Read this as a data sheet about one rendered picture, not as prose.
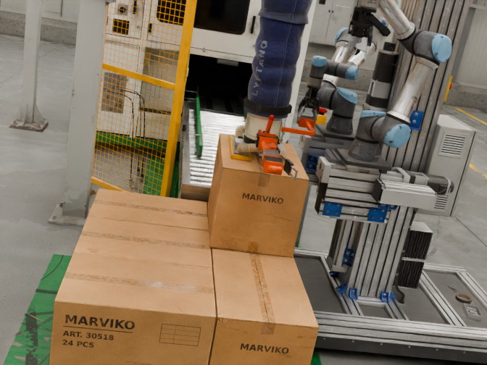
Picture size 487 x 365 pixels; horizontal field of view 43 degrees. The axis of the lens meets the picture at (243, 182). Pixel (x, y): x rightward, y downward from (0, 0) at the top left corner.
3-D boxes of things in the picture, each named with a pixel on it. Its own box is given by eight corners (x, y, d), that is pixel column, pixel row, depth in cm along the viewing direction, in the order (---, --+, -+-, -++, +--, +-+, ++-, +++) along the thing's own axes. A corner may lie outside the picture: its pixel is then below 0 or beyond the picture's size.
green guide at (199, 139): (186, 104, 567) (188, 95, 565) (197, 106, 569) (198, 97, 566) (186, 155, 417) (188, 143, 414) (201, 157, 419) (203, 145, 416)
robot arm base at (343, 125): (348, 129, 351) (352, 112, 348) (355, 136, 337) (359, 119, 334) (322, 125, 349) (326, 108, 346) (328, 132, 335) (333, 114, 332)
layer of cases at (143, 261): (91, 253, 348) (98, 187, 336) (264, 273, 362) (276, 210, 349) (46, 391, 236) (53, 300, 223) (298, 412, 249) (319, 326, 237)
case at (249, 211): (208, 201, 344) (219, 132, 332) (277, 211, 349) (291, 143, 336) (209, 247, 288) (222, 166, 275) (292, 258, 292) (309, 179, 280)
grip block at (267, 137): (254, 143, 283) (256, 131, 282) (275, 146, 284) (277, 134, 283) (256, 148, 276) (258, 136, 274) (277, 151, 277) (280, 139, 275)
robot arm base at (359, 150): (373, 154, 305) (377, 135, 302) (383, 164, 291) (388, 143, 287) (343, 150, 303) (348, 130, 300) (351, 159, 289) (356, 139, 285)
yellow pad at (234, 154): (228, 139, 321) (230, 130, 320) (247, 142, 322) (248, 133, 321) (230, 158, 289) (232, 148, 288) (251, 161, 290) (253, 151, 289)
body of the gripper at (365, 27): (346, 35, 255) (354, 5, 251) (367, 38, 256) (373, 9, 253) (351, 37, 248) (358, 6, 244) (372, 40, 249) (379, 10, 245)
